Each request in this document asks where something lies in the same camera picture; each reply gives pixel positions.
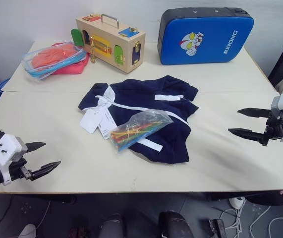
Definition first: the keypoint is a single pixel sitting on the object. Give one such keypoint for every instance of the navy garment with white trim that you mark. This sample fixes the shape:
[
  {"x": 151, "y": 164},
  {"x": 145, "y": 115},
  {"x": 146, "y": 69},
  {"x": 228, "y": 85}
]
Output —
[{"x": 141, "y": 99}]

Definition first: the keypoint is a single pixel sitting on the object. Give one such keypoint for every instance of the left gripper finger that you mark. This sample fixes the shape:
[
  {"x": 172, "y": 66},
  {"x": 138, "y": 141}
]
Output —
[
  {"x": 37, "y": 146},
  {"x": 45, "y": 169}
]

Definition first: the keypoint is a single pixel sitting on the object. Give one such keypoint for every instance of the wooden lock box toy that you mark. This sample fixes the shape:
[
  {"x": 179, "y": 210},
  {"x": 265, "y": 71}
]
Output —
[{"x": 129, "y": 47}]

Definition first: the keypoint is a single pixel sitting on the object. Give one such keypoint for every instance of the clear bag of coloured sticks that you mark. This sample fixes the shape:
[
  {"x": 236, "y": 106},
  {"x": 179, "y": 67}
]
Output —
[{"x": 136, "y": 130}]

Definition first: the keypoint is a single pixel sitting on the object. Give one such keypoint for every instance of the clear container with orange contents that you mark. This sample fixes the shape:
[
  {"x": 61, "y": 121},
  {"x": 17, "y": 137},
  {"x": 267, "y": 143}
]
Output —
[{"x": 49, "y": 59}]

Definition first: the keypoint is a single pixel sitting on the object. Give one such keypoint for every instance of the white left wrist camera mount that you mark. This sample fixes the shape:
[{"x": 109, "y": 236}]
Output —
[{"x": 6, "y": 146}]

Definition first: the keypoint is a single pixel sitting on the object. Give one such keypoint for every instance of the black box-shaped foot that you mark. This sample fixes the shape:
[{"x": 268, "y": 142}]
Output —
[{"x": 216, "y": 229}]

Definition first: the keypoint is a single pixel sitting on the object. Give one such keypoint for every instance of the dark rounded shape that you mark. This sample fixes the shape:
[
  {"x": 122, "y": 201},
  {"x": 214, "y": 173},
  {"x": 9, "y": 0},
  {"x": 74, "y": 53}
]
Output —
[
  {"x": 111, "y": 226},
  {"x": 176, "y": 225}
]

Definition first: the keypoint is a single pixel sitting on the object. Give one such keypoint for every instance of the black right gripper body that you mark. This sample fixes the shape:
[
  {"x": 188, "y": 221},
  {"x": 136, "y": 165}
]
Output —
[{"x": 273, "y": 129}]

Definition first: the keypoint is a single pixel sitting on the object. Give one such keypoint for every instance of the white shoe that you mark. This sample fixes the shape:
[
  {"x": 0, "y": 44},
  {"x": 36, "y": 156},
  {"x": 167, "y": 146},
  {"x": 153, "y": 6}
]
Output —
[{"x": 28, "y": 231}]

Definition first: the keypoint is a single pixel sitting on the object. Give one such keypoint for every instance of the blue cartoon padded case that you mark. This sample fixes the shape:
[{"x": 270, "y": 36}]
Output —
[{"x": 200, "y": 37}]

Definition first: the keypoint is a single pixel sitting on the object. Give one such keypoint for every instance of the white printed long hang tag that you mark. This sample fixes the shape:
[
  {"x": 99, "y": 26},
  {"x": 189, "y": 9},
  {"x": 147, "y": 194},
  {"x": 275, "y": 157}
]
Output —
[{"x": 106, "y": 125}]

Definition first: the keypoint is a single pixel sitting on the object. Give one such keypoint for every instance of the blue round bin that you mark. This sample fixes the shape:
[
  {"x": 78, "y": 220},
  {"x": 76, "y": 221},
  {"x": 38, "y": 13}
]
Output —
[{"x": 1, "y": 86}]

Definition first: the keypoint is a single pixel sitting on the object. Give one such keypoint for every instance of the white power plug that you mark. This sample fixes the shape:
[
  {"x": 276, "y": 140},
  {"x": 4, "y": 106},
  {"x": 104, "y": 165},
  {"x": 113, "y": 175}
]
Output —
[{"x": 236, "y": 202}]

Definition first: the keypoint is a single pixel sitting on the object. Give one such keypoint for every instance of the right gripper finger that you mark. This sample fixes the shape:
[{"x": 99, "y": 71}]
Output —
[
  {"x": 247, "y": 134},
  {"x": 255, "y": 112}
]

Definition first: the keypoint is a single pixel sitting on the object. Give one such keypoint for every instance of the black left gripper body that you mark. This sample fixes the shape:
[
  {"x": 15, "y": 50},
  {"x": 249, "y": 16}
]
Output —
[{"x": 19, "y": 167}]

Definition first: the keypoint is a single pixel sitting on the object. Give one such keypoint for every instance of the pink folded cloth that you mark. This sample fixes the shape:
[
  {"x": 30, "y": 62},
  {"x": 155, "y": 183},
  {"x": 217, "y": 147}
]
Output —
[{"x": 74, "y": 68}]

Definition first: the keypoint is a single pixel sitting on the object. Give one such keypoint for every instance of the white square hang tag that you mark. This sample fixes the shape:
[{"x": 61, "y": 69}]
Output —
[{"x": 89, "y": 122}]

